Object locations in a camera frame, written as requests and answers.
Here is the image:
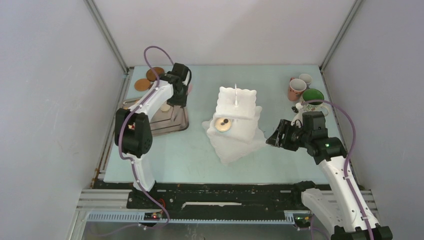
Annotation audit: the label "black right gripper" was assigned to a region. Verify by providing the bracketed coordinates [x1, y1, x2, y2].
[265, 119, 311, 152]

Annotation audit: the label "white three-tier cake stand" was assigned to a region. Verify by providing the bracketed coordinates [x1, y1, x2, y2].
[202, 85, 266, 166]

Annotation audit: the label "white chocolate-hole donut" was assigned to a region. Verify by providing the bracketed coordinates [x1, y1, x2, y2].
[214, 117, 232, 133]

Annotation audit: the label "pink-tipped metal tongs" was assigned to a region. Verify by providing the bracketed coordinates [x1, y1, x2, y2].
[171, 85, 193, 121]

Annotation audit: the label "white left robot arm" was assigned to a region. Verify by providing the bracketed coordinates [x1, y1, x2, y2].
[114, 63, 192, 208]

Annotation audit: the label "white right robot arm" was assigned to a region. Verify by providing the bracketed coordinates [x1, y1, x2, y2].
[266, 112, 393, 240]

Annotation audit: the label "dark brown round coaster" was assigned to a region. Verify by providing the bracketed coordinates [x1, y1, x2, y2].
[146, 67, 165, 82]

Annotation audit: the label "light brown round coaster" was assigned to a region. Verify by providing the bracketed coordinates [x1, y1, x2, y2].
[134, 78, 152, 92]

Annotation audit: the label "metal serving tray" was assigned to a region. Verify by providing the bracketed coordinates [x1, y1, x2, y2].
[114, 98, 189, 140]

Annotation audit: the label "pink mug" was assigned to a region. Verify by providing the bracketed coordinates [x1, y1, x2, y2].
[287, 78, 308, 102]

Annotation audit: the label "green-inside floral mug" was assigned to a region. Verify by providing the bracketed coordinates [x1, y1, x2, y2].
[299, 88, 331, 117]

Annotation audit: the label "small white cup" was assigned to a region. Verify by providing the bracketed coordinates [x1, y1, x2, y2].
[298, 73, 313, 88]

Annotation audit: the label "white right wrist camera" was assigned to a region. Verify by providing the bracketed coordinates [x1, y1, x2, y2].
[291, 102, 303, 127]

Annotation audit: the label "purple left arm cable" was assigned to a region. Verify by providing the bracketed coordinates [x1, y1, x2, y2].
[117, 45, 175, 231]

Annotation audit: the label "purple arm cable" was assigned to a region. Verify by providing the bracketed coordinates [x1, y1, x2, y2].
[117, 45, 175, 231]
[299, 99, 375, 240]

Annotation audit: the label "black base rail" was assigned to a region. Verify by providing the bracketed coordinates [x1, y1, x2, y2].
[126, 182, 332, 222]

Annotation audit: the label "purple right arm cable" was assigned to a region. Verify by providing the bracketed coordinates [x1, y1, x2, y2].
[299, 99, 375, 240]

